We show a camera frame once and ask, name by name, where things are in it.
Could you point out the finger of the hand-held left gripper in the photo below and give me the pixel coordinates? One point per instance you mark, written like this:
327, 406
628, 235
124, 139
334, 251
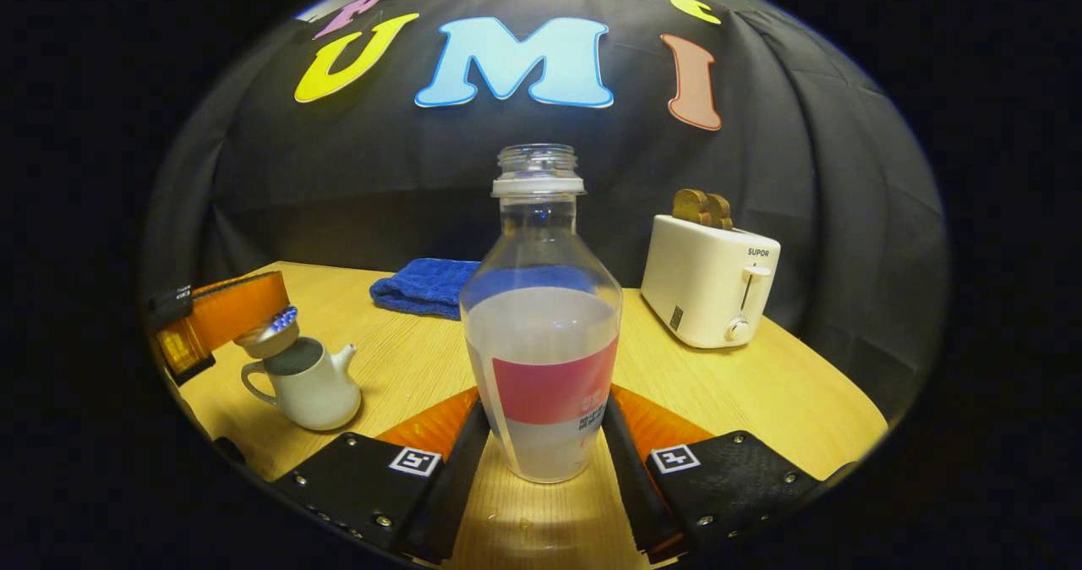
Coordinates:
237, 308

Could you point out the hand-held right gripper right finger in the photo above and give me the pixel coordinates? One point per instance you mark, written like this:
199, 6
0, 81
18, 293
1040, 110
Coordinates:
630, 485

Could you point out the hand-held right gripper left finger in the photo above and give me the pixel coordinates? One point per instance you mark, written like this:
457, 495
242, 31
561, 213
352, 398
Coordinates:
456, 477

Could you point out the white ceramic teacup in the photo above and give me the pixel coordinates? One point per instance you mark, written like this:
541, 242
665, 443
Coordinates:
317, 392

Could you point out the clear plastic water bottle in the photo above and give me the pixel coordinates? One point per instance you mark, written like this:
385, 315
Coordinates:
541, 342

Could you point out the blue towel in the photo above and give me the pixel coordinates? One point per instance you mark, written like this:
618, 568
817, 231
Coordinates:
423, 287

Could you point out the white toaster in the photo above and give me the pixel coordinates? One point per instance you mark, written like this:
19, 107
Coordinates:
702, 282

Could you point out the brown toast slice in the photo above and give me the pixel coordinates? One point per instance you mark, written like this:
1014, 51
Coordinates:
723, 212
689, 206

